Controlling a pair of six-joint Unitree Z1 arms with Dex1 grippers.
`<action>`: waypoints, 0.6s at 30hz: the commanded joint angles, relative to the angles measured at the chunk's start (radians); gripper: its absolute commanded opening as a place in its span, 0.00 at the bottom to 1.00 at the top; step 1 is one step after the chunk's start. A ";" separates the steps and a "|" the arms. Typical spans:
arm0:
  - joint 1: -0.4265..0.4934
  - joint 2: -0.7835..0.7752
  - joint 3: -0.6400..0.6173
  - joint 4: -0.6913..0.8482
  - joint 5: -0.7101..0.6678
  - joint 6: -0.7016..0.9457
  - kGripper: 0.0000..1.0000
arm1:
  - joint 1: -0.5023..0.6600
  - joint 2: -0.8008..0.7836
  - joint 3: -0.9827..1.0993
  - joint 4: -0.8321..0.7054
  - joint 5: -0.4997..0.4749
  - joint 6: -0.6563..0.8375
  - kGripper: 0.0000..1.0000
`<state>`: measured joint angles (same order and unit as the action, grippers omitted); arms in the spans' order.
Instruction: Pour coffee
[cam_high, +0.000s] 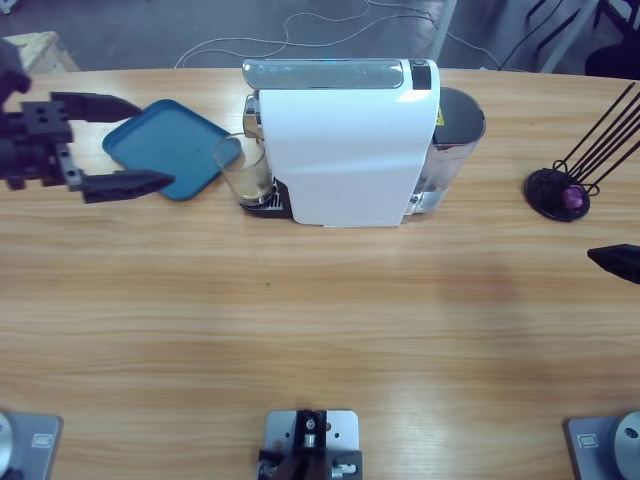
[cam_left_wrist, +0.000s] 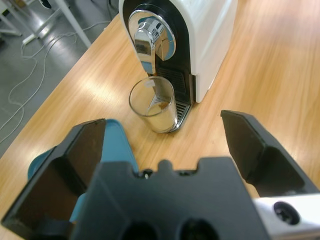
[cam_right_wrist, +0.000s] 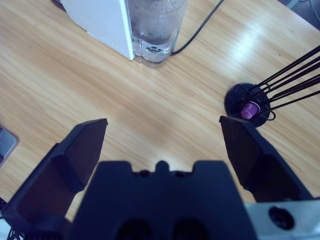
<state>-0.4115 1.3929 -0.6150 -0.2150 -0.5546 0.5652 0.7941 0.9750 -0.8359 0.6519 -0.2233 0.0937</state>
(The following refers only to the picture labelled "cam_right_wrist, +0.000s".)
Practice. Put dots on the grey centre mount base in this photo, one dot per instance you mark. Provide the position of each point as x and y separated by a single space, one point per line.
8 145

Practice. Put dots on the white capsule coffee machine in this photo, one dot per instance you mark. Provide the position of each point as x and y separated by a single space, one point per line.
105 22

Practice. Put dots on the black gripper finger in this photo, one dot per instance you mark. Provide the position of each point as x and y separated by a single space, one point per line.
257 162
57 175

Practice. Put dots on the clear water tank black lid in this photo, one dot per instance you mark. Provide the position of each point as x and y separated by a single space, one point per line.
157 27

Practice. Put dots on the black capsule holder with rods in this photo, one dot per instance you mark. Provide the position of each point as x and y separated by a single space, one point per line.
235 98

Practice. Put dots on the purple coffee capsule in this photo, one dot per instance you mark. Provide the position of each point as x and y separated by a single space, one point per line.
250 110

